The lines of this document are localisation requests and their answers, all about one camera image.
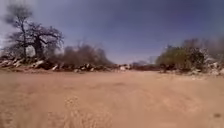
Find pile of rocks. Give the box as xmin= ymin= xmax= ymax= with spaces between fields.
xmin=0 ymin=57 xmax=224 ymax=77

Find green bush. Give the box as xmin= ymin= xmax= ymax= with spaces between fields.
xmin=155 ymin=38 xmax=224 ymax=69

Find row of dry bushes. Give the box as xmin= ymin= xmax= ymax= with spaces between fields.
xmin=46 ymin=42 xmax=114 ymax=68

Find bare large tree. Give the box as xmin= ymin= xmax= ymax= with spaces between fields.
xmin=2 ymin=3 xmax=65 ymax=62

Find brown dirt ground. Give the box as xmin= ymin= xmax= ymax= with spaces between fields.
xmin=0 ymin=69 xmax=224 ymax=128

